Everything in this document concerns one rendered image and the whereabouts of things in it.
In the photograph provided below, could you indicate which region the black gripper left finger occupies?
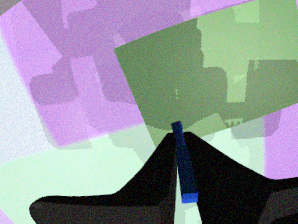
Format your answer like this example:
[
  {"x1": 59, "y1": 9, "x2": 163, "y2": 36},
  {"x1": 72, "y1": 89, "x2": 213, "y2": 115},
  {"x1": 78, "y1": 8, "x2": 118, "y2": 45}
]
[{"x1": 29, "y1": 133, "x2": 177, "y2": 224}]

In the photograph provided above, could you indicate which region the blue pin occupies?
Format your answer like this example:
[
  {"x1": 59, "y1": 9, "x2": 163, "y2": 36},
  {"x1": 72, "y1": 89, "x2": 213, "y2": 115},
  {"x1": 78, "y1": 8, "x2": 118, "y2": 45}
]
[{"x1": 172, "y1": 121, "x2": 198, "y2": 202}]

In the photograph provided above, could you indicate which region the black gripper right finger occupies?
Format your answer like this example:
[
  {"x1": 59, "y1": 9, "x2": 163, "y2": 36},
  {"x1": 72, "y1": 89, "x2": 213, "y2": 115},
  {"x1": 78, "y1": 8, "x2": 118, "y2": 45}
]
[{"x1": 184, "y1": 132, "x2": 298, "y2": 224}]

